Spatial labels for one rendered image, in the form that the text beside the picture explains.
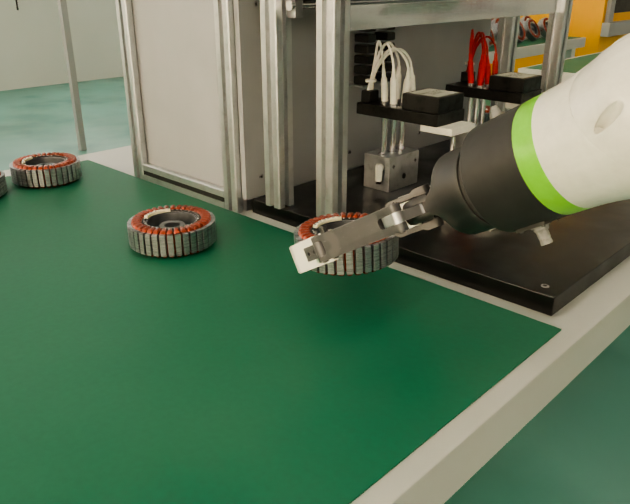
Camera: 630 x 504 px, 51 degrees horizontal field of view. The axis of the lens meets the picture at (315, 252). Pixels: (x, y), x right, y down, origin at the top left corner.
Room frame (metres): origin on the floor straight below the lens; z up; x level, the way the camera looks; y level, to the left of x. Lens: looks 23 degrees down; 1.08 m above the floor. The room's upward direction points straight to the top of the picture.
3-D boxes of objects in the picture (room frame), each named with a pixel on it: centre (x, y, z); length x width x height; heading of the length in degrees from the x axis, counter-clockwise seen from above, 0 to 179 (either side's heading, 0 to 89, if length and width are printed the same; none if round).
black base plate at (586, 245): (1.00, -0.30, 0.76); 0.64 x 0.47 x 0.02; 136
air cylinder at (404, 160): (1.00, -0.12, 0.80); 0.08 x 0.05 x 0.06; 136
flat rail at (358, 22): (1.06, -0.24, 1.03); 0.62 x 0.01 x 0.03; 136
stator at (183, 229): (0.80, 0.19, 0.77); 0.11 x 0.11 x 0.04
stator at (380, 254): (0.66, -0.03, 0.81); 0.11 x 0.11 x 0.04
